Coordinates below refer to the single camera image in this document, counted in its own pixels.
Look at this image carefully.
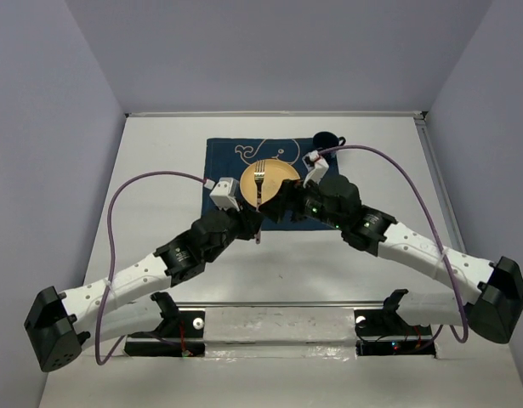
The fork with pink handle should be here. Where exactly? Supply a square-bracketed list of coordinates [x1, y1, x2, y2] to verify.
[252, 159, 267, 247]

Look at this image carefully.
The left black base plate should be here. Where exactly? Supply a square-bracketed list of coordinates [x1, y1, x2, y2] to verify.
[122, 309, 206, 358]

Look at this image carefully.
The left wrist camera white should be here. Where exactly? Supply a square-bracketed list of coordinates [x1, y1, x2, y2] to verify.
[204, 177, 240, 211]

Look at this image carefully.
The dark blue cloth placemat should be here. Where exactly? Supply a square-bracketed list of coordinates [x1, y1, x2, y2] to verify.
[201, 137, 339, 232]

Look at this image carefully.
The yellow plate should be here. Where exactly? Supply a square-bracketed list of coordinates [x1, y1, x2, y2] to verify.
[240, 159, 300, 207]

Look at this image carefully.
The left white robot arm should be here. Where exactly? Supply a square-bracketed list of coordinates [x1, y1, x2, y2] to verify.
[24, 209, 264, 372]

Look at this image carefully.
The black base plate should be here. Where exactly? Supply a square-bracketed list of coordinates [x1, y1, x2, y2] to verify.
[355, 309, 436, 357]
[122, 309, 206, 358]

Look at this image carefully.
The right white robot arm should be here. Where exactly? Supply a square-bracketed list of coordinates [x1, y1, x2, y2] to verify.
[259, 175, 523, 344]

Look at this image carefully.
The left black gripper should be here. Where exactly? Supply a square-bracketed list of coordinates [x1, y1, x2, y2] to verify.
[203, 198, 264, 264]

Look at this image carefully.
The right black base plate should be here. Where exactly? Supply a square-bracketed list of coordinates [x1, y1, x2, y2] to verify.
[355, 309, 436, 357]

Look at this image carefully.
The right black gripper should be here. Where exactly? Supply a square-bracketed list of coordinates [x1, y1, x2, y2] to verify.
[259, 175, 345, 231]

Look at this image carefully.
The dark blue cup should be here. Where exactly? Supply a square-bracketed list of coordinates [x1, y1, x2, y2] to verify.
[312, 131, 346, 151]

